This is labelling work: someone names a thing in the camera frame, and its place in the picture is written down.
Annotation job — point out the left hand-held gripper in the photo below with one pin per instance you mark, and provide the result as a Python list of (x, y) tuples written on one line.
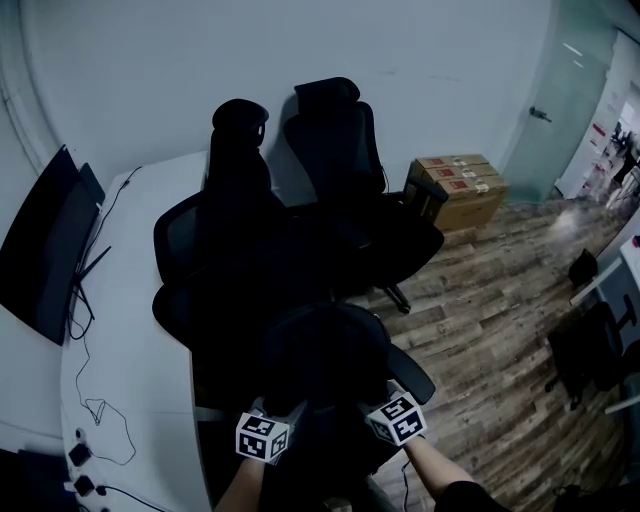
[(257, 437)]

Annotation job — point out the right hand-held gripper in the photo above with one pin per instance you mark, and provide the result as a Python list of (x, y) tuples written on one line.
[(400, 422)]

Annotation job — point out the black backpack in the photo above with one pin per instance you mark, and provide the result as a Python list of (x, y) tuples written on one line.
[(325, 360)]

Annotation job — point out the person's left forearm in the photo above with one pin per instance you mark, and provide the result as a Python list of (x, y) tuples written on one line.
[(242, 485)]

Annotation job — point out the person's right forearm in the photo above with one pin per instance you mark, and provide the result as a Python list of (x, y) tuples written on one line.
[(430, 465)]

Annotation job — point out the black swivel chair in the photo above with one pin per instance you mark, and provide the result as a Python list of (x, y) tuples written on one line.
[(590, 350)]

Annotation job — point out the black chair with wide headrest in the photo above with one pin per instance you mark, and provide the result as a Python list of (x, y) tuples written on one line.
[(335, 145)]

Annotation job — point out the black chair with round headrest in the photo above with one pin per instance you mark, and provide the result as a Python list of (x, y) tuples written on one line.
[(240, 117)]

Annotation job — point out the person's body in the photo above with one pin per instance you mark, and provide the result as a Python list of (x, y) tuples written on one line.
[(380, 495)]

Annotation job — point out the white curved desk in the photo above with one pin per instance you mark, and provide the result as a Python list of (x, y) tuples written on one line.
[(150, 375)]

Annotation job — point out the black power adapter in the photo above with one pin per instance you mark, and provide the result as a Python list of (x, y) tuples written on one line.
[(80, 455), (84, 486)]

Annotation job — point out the black computer monitor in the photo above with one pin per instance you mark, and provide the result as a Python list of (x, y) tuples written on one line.
[(42, 475), (45, 250)]

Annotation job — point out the cardboard box with red label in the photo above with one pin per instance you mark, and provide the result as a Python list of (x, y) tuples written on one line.
[(460, 172), (450, 162), (470, 207)]

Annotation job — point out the small black computer case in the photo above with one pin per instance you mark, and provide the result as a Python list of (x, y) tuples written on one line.
[(583, 267)]

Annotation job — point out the white straight desk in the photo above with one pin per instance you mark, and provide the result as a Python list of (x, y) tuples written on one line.
[(631, 252)]

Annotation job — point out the red and white poster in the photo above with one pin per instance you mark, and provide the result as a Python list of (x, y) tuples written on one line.
[(598, 132)]

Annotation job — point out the frosted glass door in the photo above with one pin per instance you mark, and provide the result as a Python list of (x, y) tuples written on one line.
[(555, 75)]

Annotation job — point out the white wall conduit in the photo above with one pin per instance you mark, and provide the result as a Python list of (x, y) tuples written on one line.
[(25, 130)]

